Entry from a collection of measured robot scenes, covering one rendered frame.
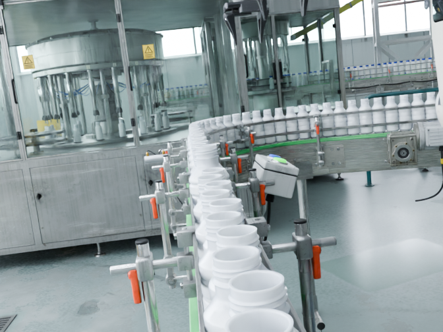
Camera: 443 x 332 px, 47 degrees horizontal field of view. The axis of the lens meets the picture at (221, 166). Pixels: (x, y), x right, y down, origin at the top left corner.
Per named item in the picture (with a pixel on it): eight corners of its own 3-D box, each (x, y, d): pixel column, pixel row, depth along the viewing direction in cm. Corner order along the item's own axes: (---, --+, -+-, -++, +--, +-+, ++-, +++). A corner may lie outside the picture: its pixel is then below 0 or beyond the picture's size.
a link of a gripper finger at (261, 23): (239, 46, 130) (236, 8, 128) (267, 43, 130) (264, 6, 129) (243, 43, 123) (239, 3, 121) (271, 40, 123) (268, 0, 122)
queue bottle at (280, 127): (276, 142, 248) (273, 109, 246) (274, 141, 254) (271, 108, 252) (288, 141, 248) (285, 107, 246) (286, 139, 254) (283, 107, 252)
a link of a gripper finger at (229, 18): (226, 47, 129) (222, 10, 128) (253, 44, 130) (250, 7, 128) (229, 45, 123) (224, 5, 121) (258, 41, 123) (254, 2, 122)
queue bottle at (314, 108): (324, 136, 249) (322, 103, 247) (313, 138, 248) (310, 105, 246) (320, 136, 255) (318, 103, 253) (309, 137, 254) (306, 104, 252)
